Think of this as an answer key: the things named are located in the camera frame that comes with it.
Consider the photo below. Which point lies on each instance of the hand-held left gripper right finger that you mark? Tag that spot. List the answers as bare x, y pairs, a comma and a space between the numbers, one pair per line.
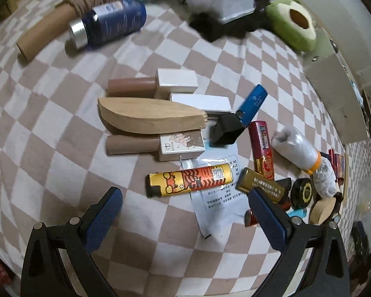
267, 218

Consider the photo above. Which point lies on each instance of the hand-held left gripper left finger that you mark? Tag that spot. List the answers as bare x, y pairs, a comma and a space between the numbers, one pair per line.
100, 219

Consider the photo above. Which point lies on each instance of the orange tiger print lighter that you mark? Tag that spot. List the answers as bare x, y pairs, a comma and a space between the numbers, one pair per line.
188, 180

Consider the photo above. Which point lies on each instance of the red metallic lighter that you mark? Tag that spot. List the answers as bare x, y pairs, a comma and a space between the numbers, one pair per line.
251, 218

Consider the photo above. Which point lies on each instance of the light blue lighter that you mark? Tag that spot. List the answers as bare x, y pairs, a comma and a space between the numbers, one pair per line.
297, 214

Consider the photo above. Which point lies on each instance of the round black tin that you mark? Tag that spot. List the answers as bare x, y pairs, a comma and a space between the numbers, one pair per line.
302, 193

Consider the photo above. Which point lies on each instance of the white paper sachet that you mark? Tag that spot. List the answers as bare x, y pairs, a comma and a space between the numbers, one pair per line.
219, 210

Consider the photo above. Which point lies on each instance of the oval wooden box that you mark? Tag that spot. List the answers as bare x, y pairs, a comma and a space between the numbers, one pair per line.
321, 212

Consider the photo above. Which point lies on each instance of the red and gold lighter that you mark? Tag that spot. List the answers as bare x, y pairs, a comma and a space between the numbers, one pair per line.
261, 148

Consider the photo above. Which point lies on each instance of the white fluffy ball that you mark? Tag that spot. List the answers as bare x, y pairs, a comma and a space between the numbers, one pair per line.
326, 178

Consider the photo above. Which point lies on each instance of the plastic bag roll orange band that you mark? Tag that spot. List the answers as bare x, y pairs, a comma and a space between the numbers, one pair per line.
293, 148

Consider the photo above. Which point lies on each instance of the red patterned box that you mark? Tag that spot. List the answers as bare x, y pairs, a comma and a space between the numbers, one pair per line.
336, 164

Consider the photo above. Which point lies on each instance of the black plastic cap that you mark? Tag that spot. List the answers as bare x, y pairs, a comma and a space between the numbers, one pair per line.
225, 130

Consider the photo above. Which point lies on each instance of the clear plastic bin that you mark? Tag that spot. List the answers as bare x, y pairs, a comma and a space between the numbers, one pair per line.
368, 198

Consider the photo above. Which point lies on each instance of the boat-shaped wooden block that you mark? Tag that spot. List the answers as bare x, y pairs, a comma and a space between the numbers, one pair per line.
148, 116

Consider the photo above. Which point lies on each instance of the bright blue lighter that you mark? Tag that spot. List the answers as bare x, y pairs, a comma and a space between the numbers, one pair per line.
253, 103

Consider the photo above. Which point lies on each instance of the long white box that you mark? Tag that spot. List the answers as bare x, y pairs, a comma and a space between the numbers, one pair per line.
201, 102

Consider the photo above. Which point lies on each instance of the white storage box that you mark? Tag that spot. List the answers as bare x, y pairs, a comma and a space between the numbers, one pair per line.
337, 92

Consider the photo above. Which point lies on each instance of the avocado plush toy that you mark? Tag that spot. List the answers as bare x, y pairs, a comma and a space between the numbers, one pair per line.
287, 31

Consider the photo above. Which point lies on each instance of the cardboard tube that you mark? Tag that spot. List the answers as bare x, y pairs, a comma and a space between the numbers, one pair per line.
40, 37

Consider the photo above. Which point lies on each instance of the dark blue bottle silver cap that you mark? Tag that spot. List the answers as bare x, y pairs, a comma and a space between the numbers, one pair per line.
111, 21

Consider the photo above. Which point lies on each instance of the black cloth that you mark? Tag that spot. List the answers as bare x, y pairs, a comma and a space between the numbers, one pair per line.
210, 26

